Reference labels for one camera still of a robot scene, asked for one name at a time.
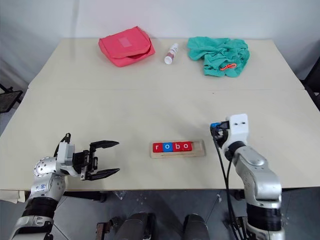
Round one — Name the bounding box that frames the wooden letter tray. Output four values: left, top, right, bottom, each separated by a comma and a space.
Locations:
149, 139, 207, 159

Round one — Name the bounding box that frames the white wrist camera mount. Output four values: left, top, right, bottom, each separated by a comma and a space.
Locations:
55, 141, 76, 168
223, 113, 250, 152

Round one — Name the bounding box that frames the black metal stand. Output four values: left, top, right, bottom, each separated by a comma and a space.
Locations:
0, 83, 24, 115

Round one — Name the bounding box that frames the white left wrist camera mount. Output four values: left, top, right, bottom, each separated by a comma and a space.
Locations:
55, 141, 76, 168

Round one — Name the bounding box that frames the dark rounded shape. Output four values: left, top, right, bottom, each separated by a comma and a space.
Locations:
183, 213, 210, 240
116, 212, 157, 240

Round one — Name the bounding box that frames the white spray bottle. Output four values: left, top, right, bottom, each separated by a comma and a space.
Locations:
163, 42, 180, 65

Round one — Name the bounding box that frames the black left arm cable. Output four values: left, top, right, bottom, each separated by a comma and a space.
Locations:
53, 132, 73, 161

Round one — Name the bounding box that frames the orange cord loop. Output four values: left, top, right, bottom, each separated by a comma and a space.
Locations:
219, 63, 237, 72

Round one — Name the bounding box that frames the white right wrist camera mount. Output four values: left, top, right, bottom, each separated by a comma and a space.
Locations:
223, 113, 250, 152

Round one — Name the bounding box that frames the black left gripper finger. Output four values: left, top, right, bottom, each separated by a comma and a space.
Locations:
81, 167, 121, 182
89, 140, 120, 161

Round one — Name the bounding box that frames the black table frame bar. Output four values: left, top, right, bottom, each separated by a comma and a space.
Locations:
63, 190, 107, 203

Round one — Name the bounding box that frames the cream flat board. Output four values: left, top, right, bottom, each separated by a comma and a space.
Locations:
0, 189, 26, 204

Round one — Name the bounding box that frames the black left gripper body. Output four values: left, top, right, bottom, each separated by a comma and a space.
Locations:
72, 149, 99, 181

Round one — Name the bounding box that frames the green crumpled cloth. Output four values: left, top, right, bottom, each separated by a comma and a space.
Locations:
186, 36, 251, 78

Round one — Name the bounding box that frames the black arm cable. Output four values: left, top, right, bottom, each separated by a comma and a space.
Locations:
53, 132, 73, 161
212, 138, 249, 240

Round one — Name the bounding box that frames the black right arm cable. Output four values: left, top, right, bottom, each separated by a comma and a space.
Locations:
212, 138, 249, 240

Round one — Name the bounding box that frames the rusty brown bracket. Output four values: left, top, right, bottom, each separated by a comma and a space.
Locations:
95, 220, 112, 240

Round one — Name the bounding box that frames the pink fabric pouch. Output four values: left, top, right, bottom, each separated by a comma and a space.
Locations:
97, 25, 157, 68

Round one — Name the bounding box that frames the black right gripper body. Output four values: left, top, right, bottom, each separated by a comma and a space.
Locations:
210, 121, 230, 149

